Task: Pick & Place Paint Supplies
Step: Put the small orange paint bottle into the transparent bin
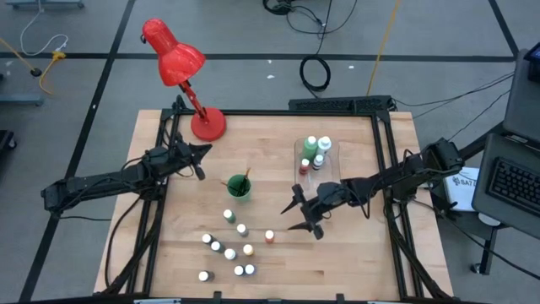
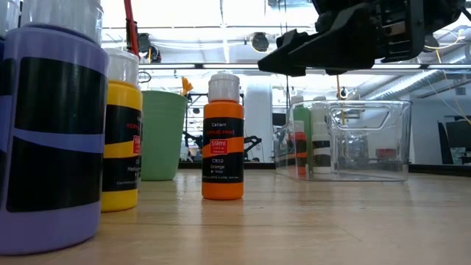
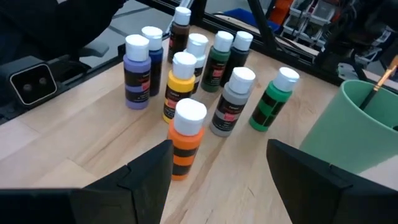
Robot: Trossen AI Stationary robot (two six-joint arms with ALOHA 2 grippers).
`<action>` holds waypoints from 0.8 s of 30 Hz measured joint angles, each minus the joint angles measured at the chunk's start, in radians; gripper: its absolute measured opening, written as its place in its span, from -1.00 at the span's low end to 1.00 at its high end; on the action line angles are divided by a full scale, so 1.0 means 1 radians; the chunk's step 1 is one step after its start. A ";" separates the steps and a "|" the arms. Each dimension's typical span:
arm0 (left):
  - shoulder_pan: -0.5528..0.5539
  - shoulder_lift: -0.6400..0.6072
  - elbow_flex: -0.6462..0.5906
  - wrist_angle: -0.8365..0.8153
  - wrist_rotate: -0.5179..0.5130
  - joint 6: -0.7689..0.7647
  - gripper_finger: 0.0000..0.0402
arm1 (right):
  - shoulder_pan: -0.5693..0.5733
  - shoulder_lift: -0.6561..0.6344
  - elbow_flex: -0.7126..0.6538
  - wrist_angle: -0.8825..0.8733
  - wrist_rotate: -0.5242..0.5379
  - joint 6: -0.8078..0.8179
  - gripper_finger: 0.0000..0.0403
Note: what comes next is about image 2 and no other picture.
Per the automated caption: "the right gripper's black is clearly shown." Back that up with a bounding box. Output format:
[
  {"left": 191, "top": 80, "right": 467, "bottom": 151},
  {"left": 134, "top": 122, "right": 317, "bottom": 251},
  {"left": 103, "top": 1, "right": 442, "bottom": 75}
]
[{"left": 257, "top": 0, "right": 467, "bottom": 77}]

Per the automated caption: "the large green paint bottle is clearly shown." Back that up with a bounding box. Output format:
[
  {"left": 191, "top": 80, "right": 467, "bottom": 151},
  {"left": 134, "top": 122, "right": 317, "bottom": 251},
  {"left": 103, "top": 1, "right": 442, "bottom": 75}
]
[{"left": 290, "top": 95, "right": 314, "bottom": 174}]

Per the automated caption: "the small white paint bottle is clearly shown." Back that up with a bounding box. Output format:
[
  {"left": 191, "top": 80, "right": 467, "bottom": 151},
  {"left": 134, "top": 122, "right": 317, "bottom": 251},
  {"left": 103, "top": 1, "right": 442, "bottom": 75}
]
[{"left": 311, "top": 121, "right": 332, "bottom": 174}]

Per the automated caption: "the small red-orange paint bottle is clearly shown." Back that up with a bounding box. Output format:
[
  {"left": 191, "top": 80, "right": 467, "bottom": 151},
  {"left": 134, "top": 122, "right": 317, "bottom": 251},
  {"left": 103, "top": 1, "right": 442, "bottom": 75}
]
[{"left": 293, "top": 120, "right": 308, "bottom": 180}]

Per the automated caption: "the small orange paint bottle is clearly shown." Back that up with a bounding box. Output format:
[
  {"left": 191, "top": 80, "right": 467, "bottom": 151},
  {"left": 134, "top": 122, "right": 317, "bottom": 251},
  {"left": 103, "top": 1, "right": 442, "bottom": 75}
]
[{"left": 201, "top": 72, "right": 245, "bottom": 201}]

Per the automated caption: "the small yellow paint bottle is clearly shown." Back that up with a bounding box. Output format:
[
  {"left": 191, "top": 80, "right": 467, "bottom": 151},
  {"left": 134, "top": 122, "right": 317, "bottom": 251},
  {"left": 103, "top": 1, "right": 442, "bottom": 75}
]
[{"left": 101, "top": 47, "right": 144, "bottom": 213}]

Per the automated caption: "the small purple paint bottle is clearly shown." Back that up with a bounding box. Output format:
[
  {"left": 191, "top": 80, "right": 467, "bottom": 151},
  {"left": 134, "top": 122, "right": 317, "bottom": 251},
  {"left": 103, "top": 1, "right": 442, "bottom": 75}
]
[{"left": 0, "top": 0, "right": 110, "bottom": 257}]

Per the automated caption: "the round black ceiling fixture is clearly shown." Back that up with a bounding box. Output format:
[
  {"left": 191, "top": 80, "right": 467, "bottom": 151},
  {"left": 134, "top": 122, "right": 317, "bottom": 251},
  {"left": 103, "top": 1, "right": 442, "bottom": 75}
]
[{"left": 251, "top": 32, "right": 270, "bottom": 53}]

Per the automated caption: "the white building pillar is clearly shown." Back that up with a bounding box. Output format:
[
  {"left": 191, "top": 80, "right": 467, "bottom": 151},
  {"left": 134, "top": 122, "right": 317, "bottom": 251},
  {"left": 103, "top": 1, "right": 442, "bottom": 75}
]
[{"left": 244, "top": 75, "right": 274, "bottom": 163}]

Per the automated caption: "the red box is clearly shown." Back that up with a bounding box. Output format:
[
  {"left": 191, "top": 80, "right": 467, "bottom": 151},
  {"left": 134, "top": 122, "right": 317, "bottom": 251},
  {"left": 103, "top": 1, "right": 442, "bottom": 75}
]
[{"left": 375, "top": 148, "right": 397, "bottom": 160}]

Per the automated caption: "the clear plastic bin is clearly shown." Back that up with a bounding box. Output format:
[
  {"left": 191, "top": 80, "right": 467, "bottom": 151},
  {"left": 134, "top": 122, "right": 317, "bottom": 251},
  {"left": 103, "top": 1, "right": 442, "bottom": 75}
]
[{"left": 272, "top": 99, "right": 412, "bottom": 183}]

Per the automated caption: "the black computer monitor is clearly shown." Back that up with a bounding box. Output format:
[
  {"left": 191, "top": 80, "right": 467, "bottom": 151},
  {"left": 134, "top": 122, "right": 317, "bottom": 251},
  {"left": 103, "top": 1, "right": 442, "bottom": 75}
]
[{"left": 436, "top": 119, "right": 471, "bottom": 166}]

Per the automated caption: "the green plastic cup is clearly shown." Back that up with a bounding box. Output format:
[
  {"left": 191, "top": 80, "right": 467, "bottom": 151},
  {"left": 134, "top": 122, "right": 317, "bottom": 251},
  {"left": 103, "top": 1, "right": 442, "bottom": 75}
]
[{"left": 140, "top": 91, "right": 188, "bottom": 182}]

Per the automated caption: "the long yellow hanging cable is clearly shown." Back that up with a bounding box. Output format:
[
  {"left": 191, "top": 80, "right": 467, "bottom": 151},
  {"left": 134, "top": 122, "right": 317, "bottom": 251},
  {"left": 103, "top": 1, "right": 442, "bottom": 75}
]
[{"left": 335, "top": 74, "right": 347, "bottom": 128}]

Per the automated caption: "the silver ventilation duct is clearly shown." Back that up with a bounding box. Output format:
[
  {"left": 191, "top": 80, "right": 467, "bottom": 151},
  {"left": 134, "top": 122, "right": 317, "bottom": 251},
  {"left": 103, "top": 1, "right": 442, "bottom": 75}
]
[{"left": 362, "top": 69, "right": 471, "bottom": 106}]

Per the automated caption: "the black reel with yellow cable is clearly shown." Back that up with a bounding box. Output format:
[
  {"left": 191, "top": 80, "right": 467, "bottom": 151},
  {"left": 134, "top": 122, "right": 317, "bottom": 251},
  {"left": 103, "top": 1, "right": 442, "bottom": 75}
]
[{"left": 422, "top": 35, "right": 441, "bottom": 52}]

